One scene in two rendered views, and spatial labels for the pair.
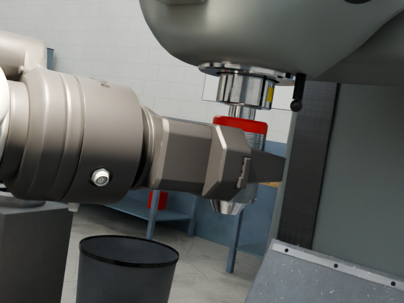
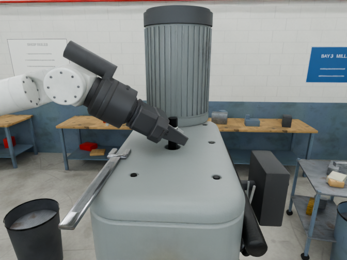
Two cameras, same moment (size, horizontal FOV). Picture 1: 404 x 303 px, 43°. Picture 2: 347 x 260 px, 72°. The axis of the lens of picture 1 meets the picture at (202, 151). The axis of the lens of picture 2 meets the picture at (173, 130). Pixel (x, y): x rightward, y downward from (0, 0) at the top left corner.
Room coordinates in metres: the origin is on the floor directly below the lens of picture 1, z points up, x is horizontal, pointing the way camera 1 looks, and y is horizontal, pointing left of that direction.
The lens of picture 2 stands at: (0.02, 0.26, 2.09)
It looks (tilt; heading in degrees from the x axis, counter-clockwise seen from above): 18 degrees down; 325
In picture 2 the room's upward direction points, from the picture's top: straight up
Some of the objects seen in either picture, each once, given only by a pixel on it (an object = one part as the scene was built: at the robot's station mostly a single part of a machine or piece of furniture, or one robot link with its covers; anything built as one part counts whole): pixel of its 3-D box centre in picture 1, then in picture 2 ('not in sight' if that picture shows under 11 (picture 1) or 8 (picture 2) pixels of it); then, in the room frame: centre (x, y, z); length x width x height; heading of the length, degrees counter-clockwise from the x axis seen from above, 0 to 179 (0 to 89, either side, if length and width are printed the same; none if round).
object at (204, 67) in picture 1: (248, 73); not in sight; (0.44, -0.03, 1.31); 0.09 x 0.09 x 0.01
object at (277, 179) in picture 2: not in sight; (266, 185); (0.46, -0.48, 1.62); 0.20 x 0.09 x 0.21; 142
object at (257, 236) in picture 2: not in sight; (231, 179); (0.37, -0.16, 1.79); 0.45 x 0.04 x 0.04; 142
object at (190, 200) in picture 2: not in sight; (173, 174); (0.45, -0.04, 1.81); 0.47 x 0.26 x 0.16; 142
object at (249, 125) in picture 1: (240, 124); not in sight; (0.44, -0.03, 1.26); 0.05 x 0.05 x 0.01
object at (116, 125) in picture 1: (137, 151); not in sight; (0.39, 0.05, 1.23); 0.13 x 0.12 x 0.10; 33
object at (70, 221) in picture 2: not in sight; (101, 177); (0.38, 0.15, 1.89); 0.24 x 0.04 x 0.01; 141
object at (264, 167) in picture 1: (256, 166); not in sight; (0.41, -0.04, 1.23); 0.06 x 0.02 x 0.03; 123
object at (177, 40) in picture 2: not in sight; (177, 68); (0.63, -0.18, 2.05); 0.20 x 0.20 x 0.32
